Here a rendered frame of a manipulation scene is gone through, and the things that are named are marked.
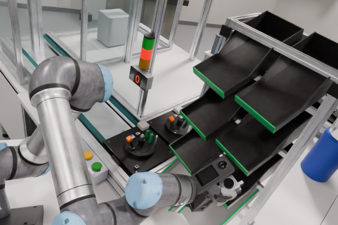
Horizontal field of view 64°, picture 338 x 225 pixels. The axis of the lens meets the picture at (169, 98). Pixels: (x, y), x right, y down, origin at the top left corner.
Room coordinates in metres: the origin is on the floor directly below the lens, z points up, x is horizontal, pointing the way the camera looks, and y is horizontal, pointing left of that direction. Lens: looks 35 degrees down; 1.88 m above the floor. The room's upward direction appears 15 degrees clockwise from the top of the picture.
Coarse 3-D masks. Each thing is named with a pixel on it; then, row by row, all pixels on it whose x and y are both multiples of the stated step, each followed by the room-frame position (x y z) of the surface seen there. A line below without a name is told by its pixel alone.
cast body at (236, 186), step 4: (228, 176) 0.57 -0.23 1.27; (232, 176) 0.57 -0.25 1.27; (224, 180) 0.55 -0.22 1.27; (228, 180) 0.55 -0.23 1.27; (232, 180) 0.55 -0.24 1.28; (220, 184) 0.55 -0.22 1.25; (224, 184) 0.53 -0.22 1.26; (228, 184) 0.53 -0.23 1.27; (232, 184) 0.53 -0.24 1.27; (236, 184) 0.54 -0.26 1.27; (240, 184) 0.57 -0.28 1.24; (228, 188) 0.53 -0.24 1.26; (232, 188) 0.53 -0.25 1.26; (236, 188) 0.53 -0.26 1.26; (240, 188) 0.55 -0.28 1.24; (236, 192) 0.54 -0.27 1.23; (240, 192) 0.55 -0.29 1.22
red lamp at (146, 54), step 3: (141, 48) 1.07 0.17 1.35; (141, 51) 1.06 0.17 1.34; (144, 51) 1.06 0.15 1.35; (147, 51) 1.06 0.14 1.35; (150, 51) 1.06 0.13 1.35; (141, 54) 1.06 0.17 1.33; (144, 54) 1.06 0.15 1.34; (147, 54) 1.06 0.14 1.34; (150, 54) 1.07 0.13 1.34; (141, 57) 1.06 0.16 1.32; (144, 57) 1.06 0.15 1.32; (147, 57) 1.06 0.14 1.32; (150, 57) 1.07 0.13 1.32
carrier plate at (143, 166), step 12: (132, 132) 0.95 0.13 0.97; (144, 132) 0.97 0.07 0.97; (108, 144) 0.84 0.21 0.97; (120, 144) 0.86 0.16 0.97; (156, 144) 0.91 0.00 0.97; (120, 156) 0.79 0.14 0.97; (156, 156) 0.84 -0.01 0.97; (168, 156) 0.86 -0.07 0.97; (132, 168) 0.74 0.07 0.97; (144, 168) 0.76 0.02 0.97
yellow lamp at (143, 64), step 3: (141, 60) 1.06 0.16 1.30; (144, 60) 1.06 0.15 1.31; (147, 60) 1.06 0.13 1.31; (141, 63) 1.06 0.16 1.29; (144, 63) 1.06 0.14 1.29; (147, 63) 1.06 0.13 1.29; (138, 66) 1.07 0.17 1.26; (141, 66) 1.06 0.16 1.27; (144, 66) 1.06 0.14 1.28; (147, 66) 1.06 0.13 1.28; (144, 69) 1.06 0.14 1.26
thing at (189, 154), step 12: (192, 132) 0.75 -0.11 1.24; (180, 144) 0.71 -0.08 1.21; (192, 144) 0.71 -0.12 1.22; (204, 144) 0.71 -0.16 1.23; (216, 144) 0.71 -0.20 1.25; (180, 156) 0.66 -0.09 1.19; (192, 156) 0.66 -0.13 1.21; (204, 156) 0.67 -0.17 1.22; (216, 156) 0.66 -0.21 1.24; (192, 168) 0.62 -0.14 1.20
